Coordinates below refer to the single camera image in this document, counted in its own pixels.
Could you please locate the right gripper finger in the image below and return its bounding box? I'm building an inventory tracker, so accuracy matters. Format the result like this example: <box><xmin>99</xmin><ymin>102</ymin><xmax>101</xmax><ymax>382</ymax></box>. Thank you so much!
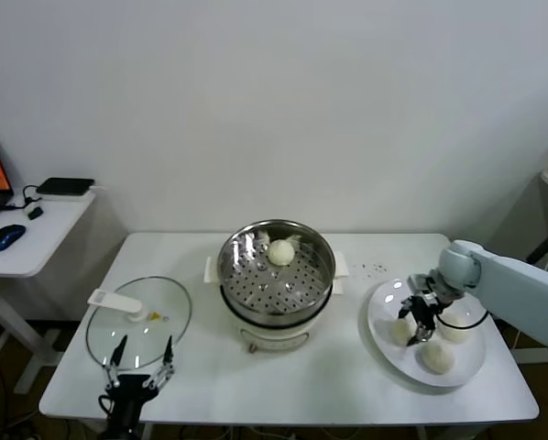
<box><xmin>396</xmin><ymin>296</ymin><xmax>418</xmax><ymax>321</ymax></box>
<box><xmin>406</xmin><ymin>320</ymin><xmax>436</xmax><ymax>347</ymax></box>

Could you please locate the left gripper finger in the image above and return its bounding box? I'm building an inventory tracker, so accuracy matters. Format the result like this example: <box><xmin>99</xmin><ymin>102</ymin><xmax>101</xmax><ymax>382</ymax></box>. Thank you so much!
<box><xmin>102</xmin><ymin>334</ymin><xmax>129</xmax><ymax>391</ymax></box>
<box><xmin>144</xmin><ymin>335</ymin><xmax>177</xmax><ymax>390</ymax></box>

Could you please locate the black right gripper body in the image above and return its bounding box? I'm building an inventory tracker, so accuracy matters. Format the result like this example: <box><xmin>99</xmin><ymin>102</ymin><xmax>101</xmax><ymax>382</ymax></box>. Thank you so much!
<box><xmin>410</xmin><ymin>295</ymin><xmax>441</xmax><ymax>331</ymax></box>

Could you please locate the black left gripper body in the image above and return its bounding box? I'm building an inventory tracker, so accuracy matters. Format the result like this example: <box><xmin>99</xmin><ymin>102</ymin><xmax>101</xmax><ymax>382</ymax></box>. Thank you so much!
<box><xmin>106</xmin><ymin>374</ymin><xmax>159</xmax><ymax>435</ymax></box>

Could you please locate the white steamed baozi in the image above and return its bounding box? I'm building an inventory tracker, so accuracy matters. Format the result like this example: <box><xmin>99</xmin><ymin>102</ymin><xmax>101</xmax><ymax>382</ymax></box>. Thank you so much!
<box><xmin>438</xmin><ymin>313</ymin><xmax>471</xmax><ymax>345</ymax></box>
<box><xmin>389</xmin><ymin>319</ymin><xmax>415</xmax><ymax>347</ymax></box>
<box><xmin>419</xmin><ymin>342</ymin><xmax>456</xmax><ymax>375</ymax></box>
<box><xmin>268</xmin><ymin>238</ymin><xmax>296</xmax><ymax>267</ymax></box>

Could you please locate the perforated steel steamer basket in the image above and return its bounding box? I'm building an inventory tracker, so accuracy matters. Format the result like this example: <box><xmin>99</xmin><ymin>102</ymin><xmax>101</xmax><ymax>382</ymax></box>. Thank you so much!
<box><xmin>216</xmin><ymin>219</ymin><xmax>337</xmax><ymax>327</ymax></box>

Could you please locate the steel steamer pot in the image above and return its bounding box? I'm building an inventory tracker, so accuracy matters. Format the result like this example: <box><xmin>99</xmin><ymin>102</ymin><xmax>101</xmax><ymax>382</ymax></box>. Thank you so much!
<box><xmin>203</xmin><ymin>250</ymin><xmax>350</xmax><ymax>355</ymax></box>

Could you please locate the white round plate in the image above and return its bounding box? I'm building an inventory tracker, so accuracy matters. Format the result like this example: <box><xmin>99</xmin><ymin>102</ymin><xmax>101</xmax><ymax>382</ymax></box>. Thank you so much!
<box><xmin>367</xmin><ymin>278</ymin><xmax>488</xmax><ymax>389</ymax></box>

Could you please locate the white side desk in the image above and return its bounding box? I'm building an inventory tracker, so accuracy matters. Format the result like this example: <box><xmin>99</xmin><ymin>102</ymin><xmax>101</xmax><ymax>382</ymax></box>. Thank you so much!
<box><xmin>0</xmin><ymin>185</ymin><xmax>108</xmax><ymax>395</ymax></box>

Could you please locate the blue computer mouse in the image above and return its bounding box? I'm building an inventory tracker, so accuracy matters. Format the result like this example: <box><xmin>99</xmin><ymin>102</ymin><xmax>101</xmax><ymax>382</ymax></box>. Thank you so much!
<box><xmin>0</xmin><ymin>224</ymin><xmax>27</xmax><ymax>252</ymax></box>

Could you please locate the flat black box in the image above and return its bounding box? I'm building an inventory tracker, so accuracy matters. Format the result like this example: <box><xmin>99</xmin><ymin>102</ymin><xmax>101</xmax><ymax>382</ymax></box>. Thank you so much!
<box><xmin>36</xmin><ymin>177</ymin><xmax>95</xmax><ymax>197</ymax></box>

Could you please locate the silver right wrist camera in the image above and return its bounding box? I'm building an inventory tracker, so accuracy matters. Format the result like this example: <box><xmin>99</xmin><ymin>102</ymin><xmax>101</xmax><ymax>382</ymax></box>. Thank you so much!
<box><xmin>407</xmin><ymin>273</ymin><xmax>440</xmax><ymax>299</ymax></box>

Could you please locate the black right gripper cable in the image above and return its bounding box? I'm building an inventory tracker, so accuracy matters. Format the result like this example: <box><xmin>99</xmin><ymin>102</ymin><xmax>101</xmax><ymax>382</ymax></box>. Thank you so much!
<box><xmin>438</xmin><ymin>310</ymin><xmax>489</xmax><ymax>332</ymax></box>

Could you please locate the glass lid with white handle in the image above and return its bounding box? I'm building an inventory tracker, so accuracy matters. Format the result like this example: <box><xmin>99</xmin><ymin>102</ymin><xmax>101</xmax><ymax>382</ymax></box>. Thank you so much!
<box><xmin>84</xmin><ymin>274</ymin><xmax>193</xmax><ymax>371</ymax></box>

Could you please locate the thin black cable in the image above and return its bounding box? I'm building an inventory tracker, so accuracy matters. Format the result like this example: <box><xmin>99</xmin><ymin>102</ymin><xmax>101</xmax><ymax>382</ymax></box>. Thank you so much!
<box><xmin>1</xmin><ymin>184</ymin><xmax>44</xmax><ymax>212</ymax></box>

